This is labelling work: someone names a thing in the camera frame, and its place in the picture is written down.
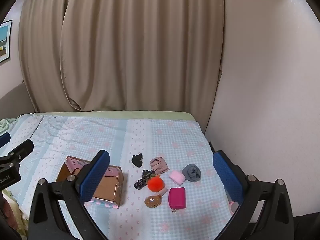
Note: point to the orange fluffy pom-pom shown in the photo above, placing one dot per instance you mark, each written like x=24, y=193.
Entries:
x=155, y=184

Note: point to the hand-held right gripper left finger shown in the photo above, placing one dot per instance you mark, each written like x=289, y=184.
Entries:
x=95, y=175

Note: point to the pale green crumpled cloth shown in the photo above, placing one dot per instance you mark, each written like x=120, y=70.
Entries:
x=7, y=123

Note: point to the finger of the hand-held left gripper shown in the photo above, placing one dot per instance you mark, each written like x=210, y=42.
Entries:
x=4, y=140
x=22, y=148

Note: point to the dusty pink folded cloth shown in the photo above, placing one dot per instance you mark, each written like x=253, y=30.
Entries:
x=159, y=166

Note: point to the beige headboard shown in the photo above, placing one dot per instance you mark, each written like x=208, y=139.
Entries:
x=15, y=100

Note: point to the dark cloth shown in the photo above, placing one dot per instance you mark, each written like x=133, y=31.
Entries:
x=306, y=227

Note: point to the beige curtain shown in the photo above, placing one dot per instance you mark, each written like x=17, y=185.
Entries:
x=125, y=42

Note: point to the light blue printed blanket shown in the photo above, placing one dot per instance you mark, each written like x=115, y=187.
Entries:
x=150, y=135

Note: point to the cardboard box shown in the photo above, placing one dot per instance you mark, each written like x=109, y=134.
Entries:
x=107, y=187

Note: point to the grey sock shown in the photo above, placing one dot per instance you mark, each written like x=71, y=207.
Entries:
x=192, y=173

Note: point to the magenta zip pouch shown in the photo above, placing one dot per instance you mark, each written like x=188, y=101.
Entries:
x=177, y=197

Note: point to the brown cookie plush charm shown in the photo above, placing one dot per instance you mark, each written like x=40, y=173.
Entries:
x=152, y=202

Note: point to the light pink soft pouch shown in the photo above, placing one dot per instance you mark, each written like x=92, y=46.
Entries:
x=177, y=177

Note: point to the person's left hand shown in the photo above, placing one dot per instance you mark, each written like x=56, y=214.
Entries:
x=10, y=213

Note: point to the framed wall picture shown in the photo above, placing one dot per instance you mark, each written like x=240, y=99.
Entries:
x=5, y=42

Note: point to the black small cloth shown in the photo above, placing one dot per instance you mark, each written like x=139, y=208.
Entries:
x=137, y=160

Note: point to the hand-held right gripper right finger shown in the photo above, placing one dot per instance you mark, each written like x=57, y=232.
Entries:
x=226, y=177

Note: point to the dark patterned scrunchie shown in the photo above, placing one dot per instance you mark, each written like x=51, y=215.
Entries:
x=140, y=183

